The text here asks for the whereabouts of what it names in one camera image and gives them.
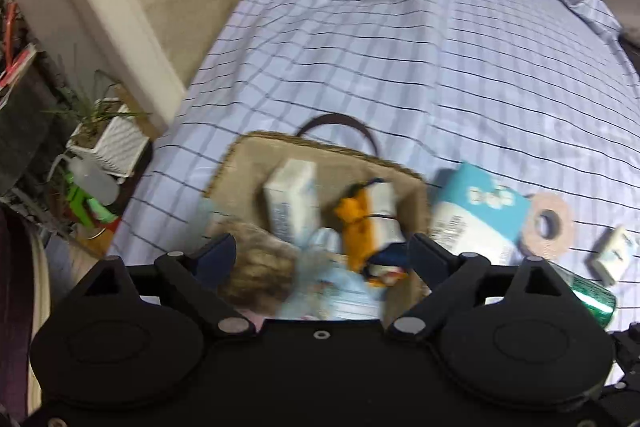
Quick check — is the white potted plant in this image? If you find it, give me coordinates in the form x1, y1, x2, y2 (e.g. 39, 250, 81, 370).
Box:
42, 69, 150, 179

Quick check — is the white spray bottle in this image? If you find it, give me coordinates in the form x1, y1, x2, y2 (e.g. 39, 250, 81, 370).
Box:
47, 154, 119, 206

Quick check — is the checked white tablecloth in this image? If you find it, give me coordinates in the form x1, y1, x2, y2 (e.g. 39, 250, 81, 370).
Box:
107, 0, 640, 338

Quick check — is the floral sachet pouch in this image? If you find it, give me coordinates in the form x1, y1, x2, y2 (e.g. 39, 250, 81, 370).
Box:
214, 218, 300, 317

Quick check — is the green plastic toy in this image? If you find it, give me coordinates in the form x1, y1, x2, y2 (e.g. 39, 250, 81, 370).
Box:
65, 172, 119, 231

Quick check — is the blue face mask stack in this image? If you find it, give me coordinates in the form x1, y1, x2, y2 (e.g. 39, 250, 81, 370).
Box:
278, 228, 385, 321

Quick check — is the green drink can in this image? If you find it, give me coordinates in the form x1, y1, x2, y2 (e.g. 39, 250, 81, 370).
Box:
550, 262, 617, 329

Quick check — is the large cloud tissue pack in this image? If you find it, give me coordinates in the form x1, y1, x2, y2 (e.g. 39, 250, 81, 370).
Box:
430, 162, 530, 265

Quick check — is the wide pink tape roll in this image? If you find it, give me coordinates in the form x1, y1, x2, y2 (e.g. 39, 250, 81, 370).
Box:
520, 192, 575, 260

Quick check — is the woven basket with handle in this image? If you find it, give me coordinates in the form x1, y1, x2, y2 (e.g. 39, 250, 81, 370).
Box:
200, 111, 433, 327

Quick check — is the orange navy patterned cloth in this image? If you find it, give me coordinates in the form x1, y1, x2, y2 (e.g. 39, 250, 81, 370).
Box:
334, 178, 409, 287

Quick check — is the small white tissue pack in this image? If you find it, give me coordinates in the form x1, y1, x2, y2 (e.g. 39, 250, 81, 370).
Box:
587, 225, 639, 287

